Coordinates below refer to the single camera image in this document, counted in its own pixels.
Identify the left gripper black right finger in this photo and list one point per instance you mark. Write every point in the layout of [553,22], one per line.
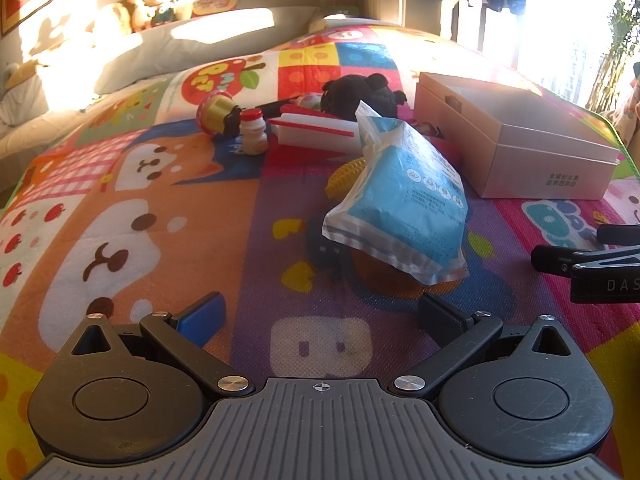
[441,320]

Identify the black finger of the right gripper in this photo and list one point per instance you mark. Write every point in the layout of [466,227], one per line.
[618,234]

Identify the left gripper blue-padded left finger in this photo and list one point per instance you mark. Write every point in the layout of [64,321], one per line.
[202,320]

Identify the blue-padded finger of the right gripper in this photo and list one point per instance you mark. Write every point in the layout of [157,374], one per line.
[562,261]

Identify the blue white plastic pouch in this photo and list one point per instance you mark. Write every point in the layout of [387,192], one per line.
[407,208]

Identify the yellow toy corn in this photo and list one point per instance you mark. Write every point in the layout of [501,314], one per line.
[344,178]

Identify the small white red-capped bottle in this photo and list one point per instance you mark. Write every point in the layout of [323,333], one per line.
[253,132]

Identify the red white plush rocket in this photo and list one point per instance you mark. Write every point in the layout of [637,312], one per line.
[317,132]

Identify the black plush toy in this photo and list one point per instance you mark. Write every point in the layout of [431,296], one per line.
[341,97]

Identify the pink cardboard box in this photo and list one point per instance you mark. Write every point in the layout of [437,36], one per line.
[514,143]

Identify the colourful cartoon play mat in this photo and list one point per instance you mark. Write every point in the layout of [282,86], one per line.
[321,370]

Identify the potted bamboo plant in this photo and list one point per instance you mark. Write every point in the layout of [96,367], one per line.
[624,27]

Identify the plush toys on sofa back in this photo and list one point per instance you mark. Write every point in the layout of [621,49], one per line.
[124,17]

